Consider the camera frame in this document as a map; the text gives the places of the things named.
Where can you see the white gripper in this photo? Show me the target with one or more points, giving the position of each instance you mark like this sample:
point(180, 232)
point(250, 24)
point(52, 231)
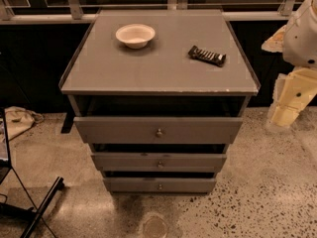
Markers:
point(301, 42)

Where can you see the grey bottom drawer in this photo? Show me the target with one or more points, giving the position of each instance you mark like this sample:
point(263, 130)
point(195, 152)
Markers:
point(169, 185)

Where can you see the grey drawer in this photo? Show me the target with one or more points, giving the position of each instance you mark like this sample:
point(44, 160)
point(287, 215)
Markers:
point(159, 162)
point(169, 185)
point(158, 130)

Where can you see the grey drawer cabinet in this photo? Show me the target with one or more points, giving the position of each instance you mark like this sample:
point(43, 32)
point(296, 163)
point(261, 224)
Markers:
point(106, 78)

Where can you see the grey middle drawer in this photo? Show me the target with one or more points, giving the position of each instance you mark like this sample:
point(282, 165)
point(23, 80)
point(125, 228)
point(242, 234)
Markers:
point(159, 162)

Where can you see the grey top drawer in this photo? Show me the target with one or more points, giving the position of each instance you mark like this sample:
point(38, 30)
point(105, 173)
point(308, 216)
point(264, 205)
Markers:
point(158, 130)

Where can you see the black snack bar wrapper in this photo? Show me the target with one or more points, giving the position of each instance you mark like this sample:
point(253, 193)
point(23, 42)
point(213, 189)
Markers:
point(206, 56)

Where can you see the white paper bowl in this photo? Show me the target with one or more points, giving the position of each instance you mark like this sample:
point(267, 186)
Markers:
point(135, 36)

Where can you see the metal window railing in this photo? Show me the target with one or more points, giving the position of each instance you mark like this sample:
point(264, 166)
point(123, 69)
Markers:
point(158, 7)

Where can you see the beige cloth bag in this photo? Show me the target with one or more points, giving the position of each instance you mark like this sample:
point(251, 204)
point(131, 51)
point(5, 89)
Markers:
point(19, 120)

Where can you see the black folding stand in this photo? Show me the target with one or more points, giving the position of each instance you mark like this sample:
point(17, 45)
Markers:
point(33, 215)

